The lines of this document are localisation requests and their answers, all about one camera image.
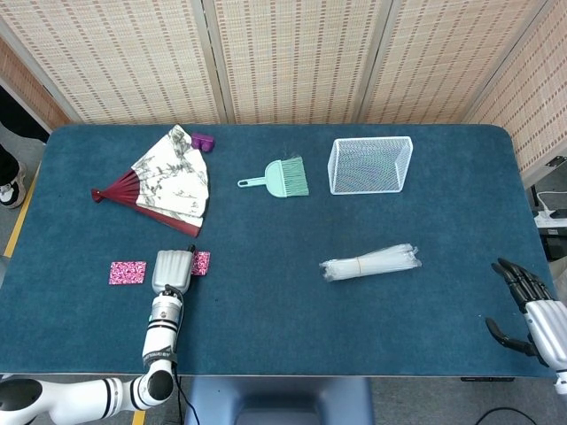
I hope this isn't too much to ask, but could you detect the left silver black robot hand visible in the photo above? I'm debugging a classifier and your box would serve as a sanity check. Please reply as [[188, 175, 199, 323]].
[[151, 244, 196, 294]]

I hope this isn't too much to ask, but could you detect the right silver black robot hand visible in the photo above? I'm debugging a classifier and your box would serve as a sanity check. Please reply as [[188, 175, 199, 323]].
[[485, 258, 567, 369]]

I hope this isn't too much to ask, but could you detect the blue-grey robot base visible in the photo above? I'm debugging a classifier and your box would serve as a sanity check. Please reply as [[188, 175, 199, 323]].
[[183, 375, 376, 425]]

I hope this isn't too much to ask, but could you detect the black floor box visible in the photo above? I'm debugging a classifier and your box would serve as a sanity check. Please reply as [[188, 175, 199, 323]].
[[542, 228, 567, 262]]

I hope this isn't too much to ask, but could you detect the open paper folding fan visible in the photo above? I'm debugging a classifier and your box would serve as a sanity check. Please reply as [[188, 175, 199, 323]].
[[90, 124, 210, 239]]

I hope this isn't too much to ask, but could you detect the white power strip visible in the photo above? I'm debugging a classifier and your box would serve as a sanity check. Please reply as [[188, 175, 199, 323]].
[[533, 207, 567, 229]]

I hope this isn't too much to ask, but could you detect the small purple plastic object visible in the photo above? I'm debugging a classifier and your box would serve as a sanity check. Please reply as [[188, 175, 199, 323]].
[[190, 132, 216, 154]]

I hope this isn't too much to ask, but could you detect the mint green hand brush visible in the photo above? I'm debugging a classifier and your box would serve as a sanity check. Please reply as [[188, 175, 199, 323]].
[[237, 155, 310, 198]]

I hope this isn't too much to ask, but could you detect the bundle of wrapped clear straws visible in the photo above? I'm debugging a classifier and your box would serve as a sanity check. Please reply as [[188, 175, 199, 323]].
[[318, 242, 423, 283]]

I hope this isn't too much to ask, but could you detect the white black sneaker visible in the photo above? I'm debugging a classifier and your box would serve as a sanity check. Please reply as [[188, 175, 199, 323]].
[[0, 170, 27, 209]]

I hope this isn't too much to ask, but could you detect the black trouser leg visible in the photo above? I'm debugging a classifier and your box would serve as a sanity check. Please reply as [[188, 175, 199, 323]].
[[0, 141, 22, 181]]

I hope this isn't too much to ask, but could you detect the woven bamboo folding screen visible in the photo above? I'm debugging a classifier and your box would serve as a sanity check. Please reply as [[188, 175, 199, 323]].
[[0, 0, 567, 176]]

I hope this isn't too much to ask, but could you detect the black floor cable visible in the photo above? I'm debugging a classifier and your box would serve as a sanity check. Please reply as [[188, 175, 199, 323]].
[[480, 406, 535, 425]]

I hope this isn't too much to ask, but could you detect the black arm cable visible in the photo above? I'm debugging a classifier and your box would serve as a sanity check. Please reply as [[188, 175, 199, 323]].
[[170, 287, 198, 425]]

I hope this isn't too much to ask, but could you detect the white power cable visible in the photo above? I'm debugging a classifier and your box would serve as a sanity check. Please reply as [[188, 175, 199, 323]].
[[531, 189, 567, 214]]

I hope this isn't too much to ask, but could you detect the white wire mesh basket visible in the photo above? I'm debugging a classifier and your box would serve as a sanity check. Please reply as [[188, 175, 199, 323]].
[[328, 135, 415, 196]]

